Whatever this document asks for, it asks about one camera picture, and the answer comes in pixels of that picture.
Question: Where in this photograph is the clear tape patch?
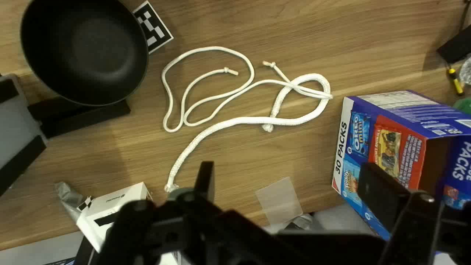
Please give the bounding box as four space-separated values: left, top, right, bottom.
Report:
256 176 303 223

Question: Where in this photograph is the white small product box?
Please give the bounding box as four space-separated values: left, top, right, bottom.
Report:
56 181 150 251

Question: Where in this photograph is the black white fiducial marker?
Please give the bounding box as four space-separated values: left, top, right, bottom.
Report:
132 0 173 52

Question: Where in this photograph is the thin white rope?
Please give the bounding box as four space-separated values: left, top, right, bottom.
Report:
162 45 331 133

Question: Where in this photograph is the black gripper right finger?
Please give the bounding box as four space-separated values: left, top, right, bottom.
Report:
357 163 409 238

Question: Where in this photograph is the thick white braided rope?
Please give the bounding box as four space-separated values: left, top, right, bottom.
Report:
163 72 334 194

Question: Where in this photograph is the black clamp bracket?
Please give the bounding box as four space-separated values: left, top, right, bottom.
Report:
0 75 131 194

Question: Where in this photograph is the black frying pan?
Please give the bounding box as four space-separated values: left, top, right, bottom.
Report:
20 0 148 105

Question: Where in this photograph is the blue Oreo carton box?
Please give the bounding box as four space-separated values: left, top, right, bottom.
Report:
331 89 471 222

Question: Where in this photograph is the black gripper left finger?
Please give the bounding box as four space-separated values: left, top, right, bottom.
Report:
194 160 214 201

